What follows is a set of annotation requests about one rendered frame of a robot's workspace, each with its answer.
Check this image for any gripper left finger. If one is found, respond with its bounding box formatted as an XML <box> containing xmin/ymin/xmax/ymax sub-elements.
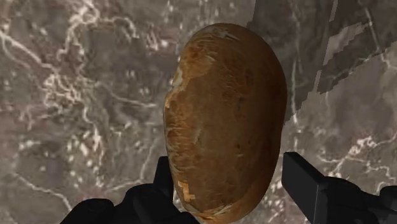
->
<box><xmin>60</xmin><ymin>156</ymin><xmax>199</xmax><ymax>224</ymax></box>

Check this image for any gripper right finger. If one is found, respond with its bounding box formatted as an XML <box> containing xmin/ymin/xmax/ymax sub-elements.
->
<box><xmin>281</xmin><ymin>151</ymin><xmax>397</xmax><ymax>224</ymax></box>

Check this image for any brown bread loaf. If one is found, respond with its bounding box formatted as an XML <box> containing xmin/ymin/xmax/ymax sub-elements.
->
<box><xmin>163</xmin><ymin>22</ymin><xmax>288</xmax><ymax>224</ymax></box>

